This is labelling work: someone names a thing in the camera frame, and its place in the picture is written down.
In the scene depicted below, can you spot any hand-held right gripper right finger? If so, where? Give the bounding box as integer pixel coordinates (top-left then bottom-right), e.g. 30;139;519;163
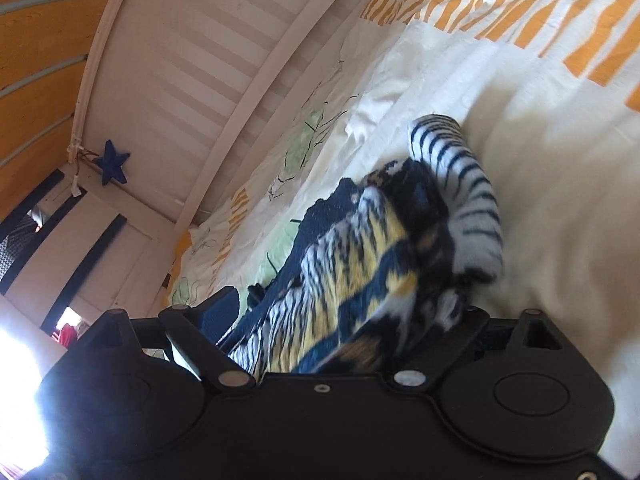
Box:
392;307;568;390

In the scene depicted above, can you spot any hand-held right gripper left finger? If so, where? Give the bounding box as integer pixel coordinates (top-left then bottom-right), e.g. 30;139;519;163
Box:
84;286;257;392

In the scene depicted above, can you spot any patterned knit sweater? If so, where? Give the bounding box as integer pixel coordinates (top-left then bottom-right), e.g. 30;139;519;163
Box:
217;114;506;377

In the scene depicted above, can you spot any white bed end board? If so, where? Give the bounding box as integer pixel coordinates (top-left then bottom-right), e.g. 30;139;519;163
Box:
0;159;193;347

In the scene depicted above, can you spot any blue star decoration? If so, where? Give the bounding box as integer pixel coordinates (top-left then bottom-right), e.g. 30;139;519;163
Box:
92;140;133;184

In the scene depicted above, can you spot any leaf print duvet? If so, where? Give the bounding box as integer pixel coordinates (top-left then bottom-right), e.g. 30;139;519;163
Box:
164;0;640;466

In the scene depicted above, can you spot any white slatted bed rail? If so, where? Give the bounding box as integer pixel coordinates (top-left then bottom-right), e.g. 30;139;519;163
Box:
67;0;437;241

